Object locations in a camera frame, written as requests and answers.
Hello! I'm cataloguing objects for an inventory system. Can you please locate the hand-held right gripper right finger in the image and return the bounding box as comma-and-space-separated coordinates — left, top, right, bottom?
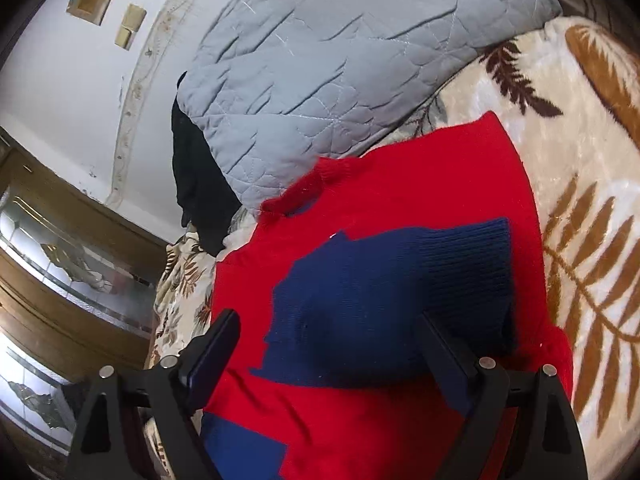
415, 311, 589, 480

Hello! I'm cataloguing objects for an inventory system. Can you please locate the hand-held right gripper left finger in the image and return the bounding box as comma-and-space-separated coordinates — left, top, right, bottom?
64, 309, 242, 480

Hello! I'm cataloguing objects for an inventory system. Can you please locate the red and navy knit sweater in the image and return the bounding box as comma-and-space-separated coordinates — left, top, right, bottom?
199, 110, 574, 480

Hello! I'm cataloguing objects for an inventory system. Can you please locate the black cloth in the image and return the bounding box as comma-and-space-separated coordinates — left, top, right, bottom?
170, 72, 244, 257

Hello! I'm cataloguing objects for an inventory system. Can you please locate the wooden cabinet with glass doors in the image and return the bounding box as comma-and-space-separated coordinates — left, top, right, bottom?
0, 127, 169, 480

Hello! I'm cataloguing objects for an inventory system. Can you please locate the beige leaf-print blanket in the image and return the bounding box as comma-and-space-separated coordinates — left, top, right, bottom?
144, 15, 640, 480

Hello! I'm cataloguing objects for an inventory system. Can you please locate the gold wall switch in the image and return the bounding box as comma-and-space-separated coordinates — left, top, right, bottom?
115, 4, 147, 51

